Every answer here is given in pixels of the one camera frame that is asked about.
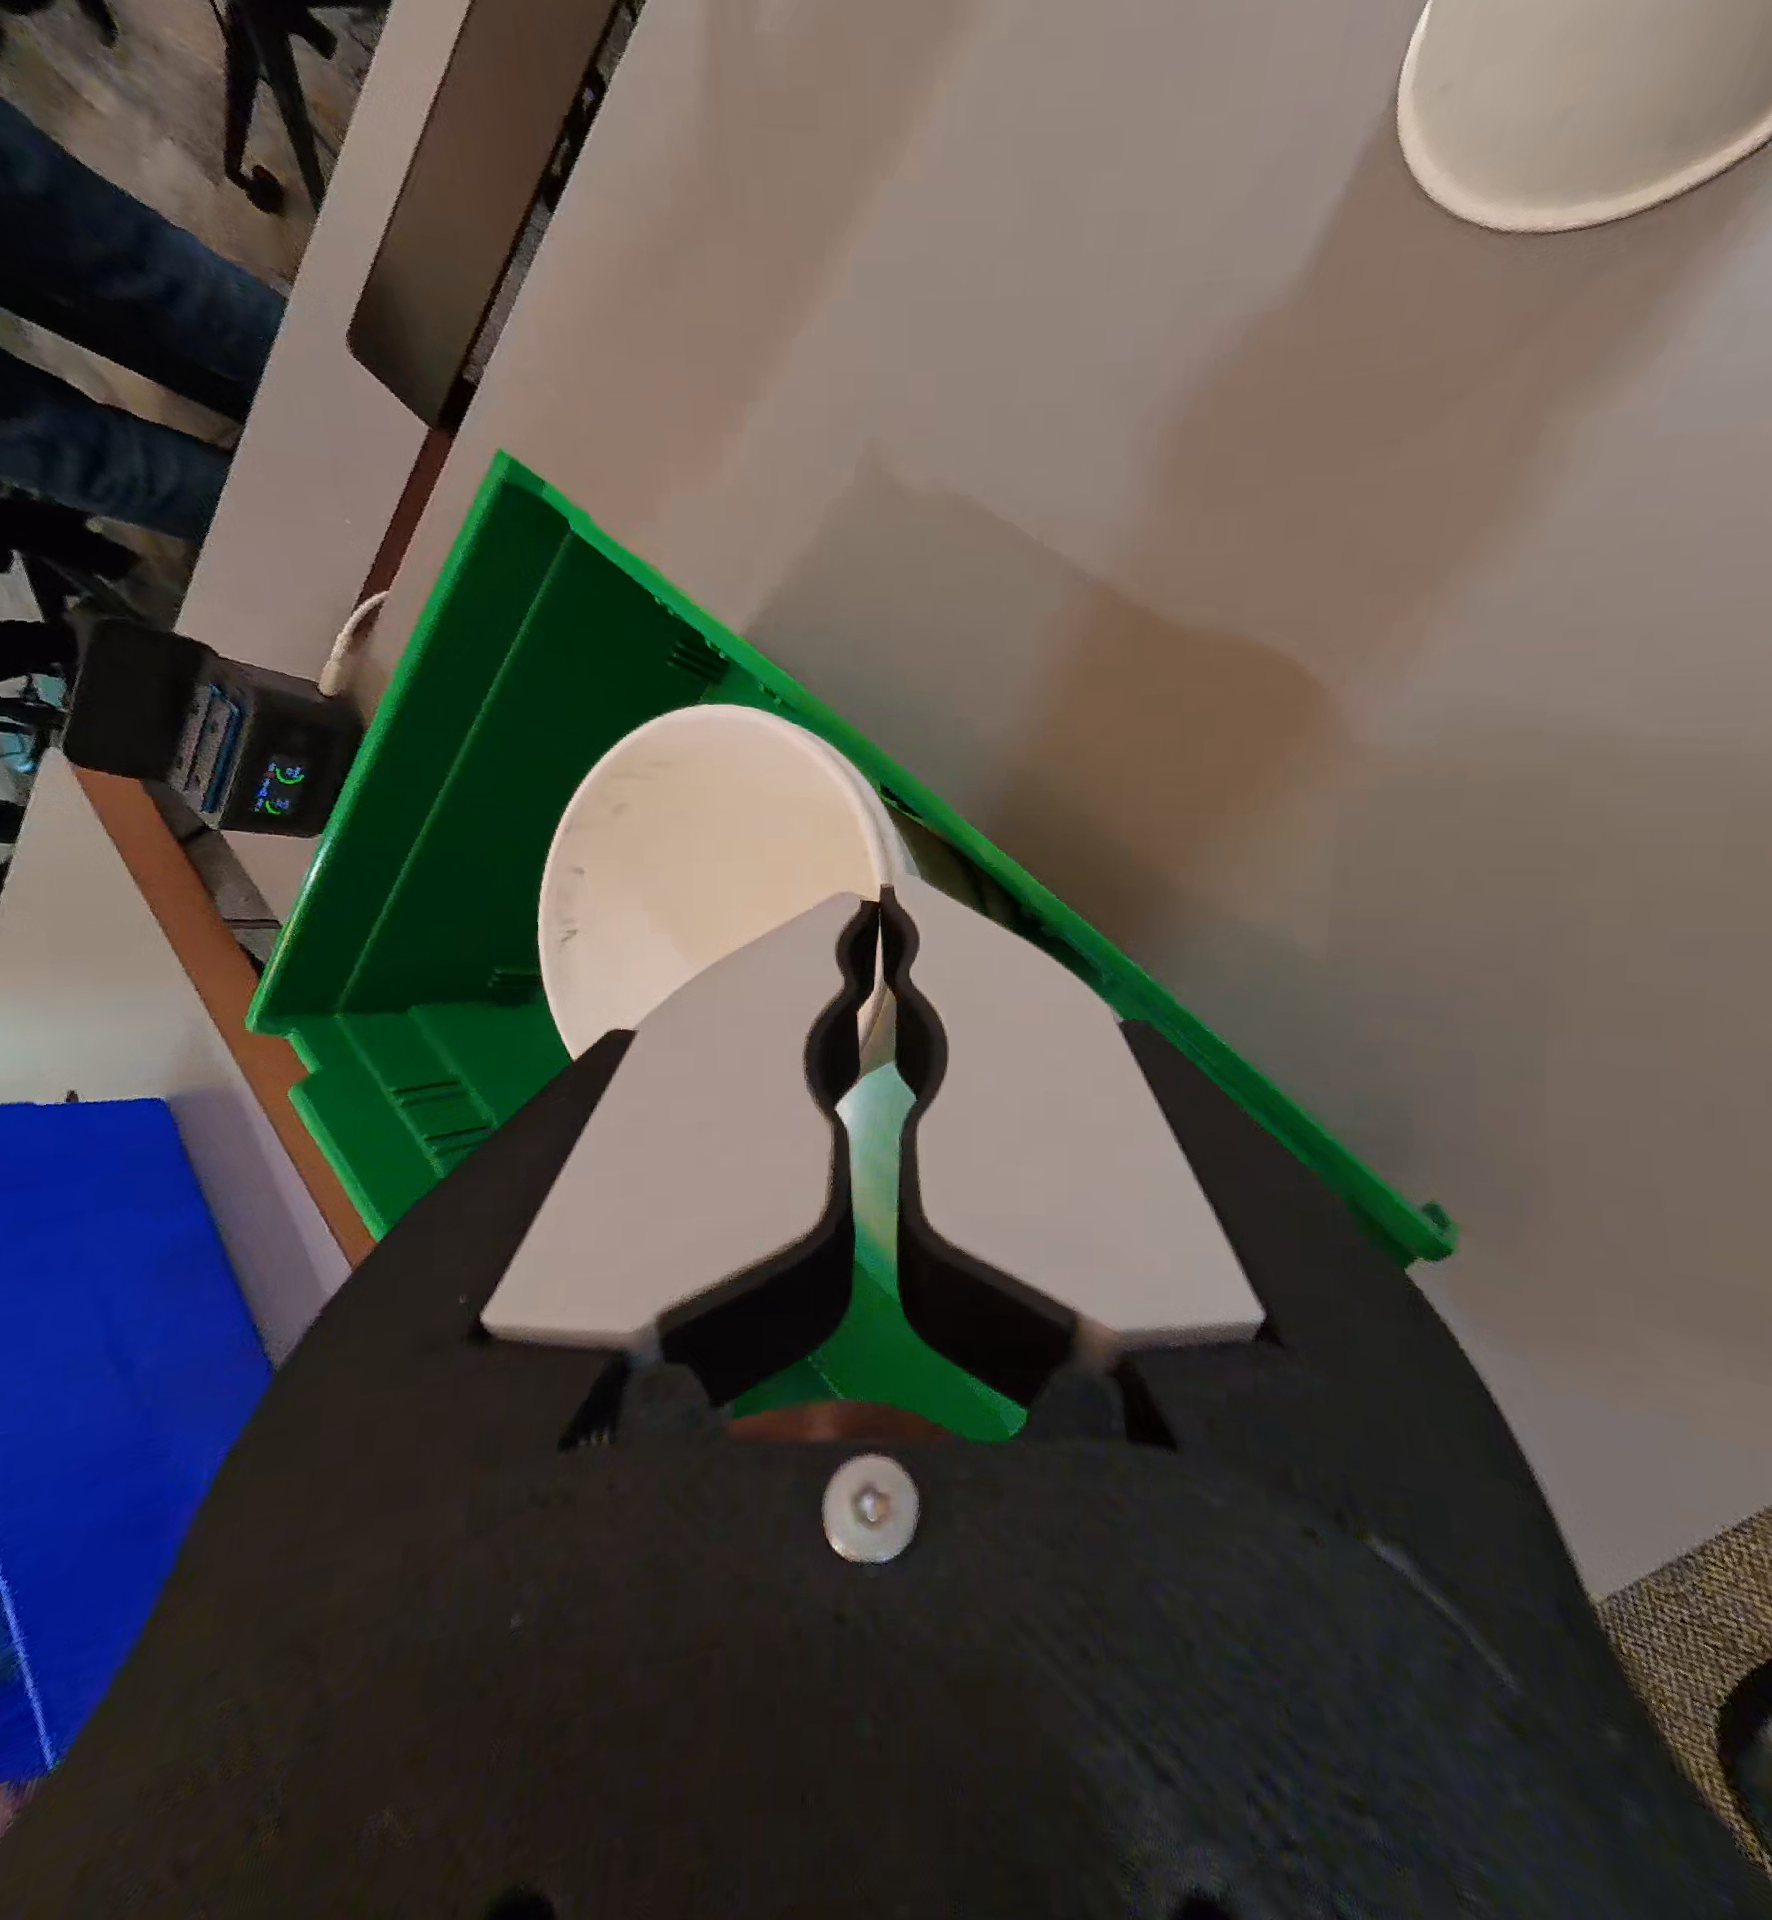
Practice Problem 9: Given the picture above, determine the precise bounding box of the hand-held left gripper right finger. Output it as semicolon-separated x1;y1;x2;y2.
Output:
882;881;1273;1414

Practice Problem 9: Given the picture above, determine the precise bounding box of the black charging hub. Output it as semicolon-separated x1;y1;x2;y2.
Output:
63;618;362;837

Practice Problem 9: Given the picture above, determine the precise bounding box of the dark desk cable flap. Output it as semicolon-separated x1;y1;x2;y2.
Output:
346;0;635;434

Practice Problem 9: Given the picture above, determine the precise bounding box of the large blue plastic bin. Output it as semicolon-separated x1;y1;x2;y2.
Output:
0;1102;275;1841

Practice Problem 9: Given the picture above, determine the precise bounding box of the white charging cable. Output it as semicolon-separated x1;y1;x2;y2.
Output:
320;587;396;702

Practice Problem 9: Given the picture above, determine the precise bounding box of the green plastic bin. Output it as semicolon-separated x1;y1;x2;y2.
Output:
245;454;1457;1453

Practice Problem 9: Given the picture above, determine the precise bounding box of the black office chair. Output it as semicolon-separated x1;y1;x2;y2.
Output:
212;0;342;209

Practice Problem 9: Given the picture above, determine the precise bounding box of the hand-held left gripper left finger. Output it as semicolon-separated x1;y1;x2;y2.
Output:
478;891;884;1414

